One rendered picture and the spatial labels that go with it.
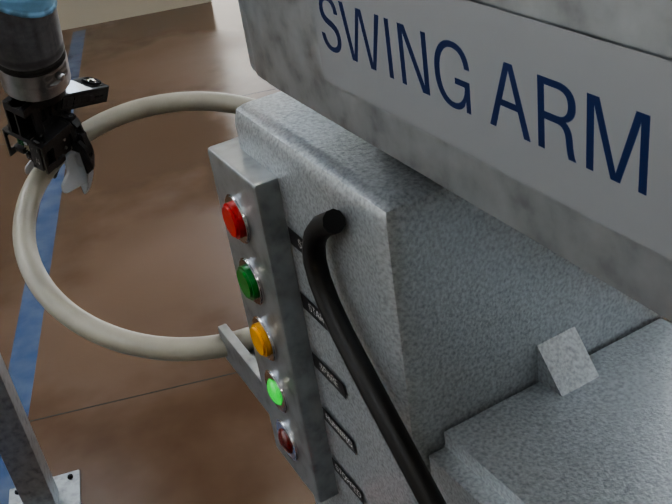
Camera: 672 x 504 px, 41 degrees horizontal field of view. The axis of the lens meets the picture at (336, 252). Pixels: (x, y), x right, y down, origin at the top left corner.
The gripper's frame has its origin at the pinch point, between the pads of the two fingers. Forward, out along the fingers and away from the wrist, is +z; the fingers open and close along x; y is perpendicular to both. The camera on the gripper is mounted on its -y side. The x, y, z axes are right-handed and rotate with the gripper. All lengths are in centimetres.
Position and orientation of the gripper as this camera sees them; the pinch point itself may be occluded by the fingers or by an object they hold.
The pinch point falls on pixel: (71, 176)
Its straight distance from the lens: 142.8
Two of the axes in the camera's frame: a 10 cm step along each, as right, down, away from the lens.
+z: -0.7, 6.3, 7.8
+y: -4.8, 6.6, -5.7
